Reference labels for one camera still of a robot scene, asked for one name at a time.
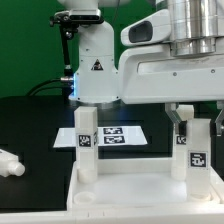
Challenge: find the white marker plate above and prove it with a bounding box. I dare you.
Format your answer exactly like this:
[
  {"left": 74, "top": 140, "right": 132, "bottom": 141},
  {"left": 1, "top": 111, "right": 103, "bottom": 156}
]
[{"left": 53, "top": 126, "right": 147, "bottom": 148}]

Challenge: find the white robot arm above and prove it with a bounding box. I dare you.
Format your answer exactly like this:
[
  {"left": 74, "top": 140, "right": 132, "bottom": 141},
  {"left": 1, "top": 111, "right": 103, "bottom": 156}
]
[{"left": 54, "top": 0, "right": 224, "bottom": 135}]

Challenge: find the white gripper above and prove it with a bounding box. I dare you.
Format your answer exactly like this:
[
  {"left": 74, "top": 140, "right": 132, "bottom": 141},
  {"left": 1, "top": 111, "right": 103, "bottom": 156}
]
[{"left": 119, "top": 43, "right": 224, "bottom": 136}]

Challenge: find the black cable at base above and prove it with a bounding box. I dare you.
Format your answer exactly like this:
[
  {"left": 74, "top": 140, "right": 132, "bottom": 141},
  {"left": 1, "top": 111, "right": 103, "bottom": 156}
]
[{"left": 25, "top": 78, "right": 75, "bottom": 97}]

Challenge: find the white frame rail front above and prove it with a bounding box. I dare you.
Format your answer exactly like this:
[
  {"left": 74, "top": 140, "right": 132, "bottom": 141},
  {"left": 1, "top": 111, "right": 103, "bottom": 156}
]
[{"left": 0, "top": 204, "right": 224, "bottom": 224}]

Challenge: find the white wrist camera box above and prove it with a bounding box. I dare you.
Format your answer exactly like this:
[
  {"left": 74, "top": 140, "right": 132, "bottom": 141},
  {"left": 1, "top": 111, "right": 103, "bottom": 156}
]
[{"left": 121, "top": 9, "right": 171, "bottom": 46}]

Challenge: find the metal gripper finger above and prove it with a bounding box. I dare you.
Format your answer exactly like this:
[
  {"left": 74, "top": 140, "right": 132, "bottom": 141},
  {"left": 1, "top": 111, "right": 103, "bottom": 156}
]
[{"left": 215, "top": 101, "right": 224, "bottom": 136}]

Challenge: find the white desk top tray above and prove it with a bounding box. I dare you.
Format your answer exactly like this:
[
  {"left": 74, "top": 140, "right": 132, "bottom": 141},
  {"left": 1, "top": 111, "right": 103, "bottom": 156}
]
[{"left": 66, "top": 156, "right": 224, "bottom": 212}]

